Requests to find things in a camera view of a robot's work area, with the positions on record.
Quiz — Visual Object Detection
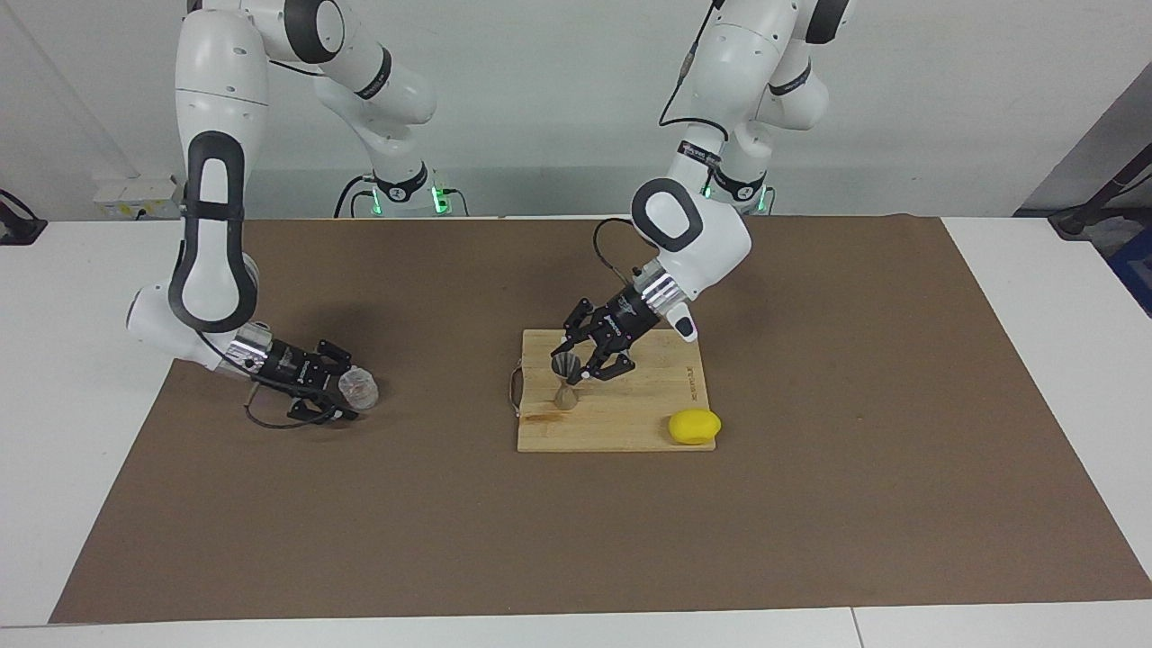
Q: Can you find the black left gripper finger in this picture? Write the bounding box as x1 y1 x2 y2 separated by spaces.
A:
551 299 606 361
580 346 635 384

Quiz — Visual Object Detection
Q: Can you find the clear plastic cup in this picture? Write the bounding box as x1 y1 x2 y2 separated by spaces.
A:
337 367 380 412

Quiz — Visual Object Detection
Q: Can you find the metal double jigger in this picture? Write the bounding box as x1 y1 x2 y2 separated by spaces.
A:
551 353 582 412

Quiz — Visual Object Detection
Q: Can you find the wooden cutting board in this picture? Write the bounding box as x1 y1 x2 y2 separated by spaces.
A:
508 328 718 454

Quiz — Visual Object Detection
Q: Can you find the yellow lemon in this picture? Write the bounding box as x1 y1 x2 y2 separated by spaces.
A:
668 409 723 446

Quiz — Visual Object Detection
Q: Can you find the brown table mat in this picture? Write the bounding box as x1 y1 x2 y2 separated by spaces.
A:
49 216 1152 624

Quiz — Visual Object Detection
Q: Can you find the white power strip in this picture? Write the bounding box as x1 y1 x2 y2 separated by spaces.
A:
93 175 187 221

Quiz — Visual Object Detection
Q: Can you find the black table clamp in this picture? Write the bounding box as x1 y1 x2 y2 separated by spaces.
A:
0 189 48 246

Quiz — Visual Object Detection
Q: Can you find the black stand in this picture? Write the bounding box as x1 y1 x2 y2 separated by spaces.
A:
1048 144 1152 240

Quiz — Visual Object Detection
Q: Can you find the dark grey partition panel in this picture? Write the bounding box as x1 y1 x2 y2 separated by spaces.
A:
1017 63 1152 217

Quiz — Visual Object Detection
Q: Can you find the blue object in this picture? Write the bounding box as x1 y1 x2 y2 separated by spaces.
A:
1105 225 1152 318

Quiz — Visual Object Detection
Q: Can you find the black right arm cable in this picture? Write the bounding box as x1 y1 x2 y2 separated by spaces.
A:
193 328 347 430

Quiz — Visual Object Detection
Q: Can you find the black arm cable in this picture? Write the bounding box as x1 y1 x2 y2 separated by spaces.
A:
193 328 347 430
591 0 730 280

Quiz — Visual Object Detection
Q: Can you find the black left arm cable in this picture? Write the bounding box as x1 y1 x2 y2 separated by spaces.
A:
591 0 730 280

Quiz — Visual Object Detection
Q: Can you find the black right base cable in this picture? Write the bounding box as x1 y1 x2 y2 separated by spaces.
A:
333 175 379 219

